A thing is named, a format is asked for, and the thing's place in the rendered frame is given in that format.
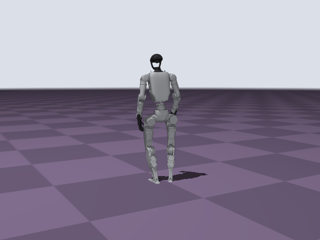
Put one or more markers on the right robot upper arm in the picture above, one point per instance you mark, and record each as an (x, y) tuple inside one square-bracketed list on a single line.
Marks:
[(174, 85)]

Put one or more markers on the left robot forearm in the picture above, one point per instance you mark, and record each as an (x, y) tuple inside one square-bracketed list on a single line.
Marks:
[(140, 105)]

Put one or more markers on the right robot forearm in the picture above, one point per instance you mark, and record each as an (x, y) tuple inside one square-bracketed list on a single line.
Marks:
[(175, 104)]

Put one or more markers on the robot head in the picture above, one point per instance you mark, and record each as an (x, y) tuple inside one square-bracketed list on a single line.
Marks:
[(156, 58)]

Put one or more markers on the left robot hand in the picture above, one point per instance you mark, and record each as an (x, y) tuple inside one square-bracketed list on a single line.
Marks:
[(139, 121)]

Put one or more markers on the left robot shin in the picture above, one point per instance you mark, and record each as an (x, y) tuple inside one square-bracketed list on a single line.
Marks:
[(152, 163)]

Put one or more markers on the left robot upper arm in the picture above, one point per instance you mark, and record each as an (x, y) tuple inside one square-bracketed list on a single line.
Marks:
[(143, 86)]

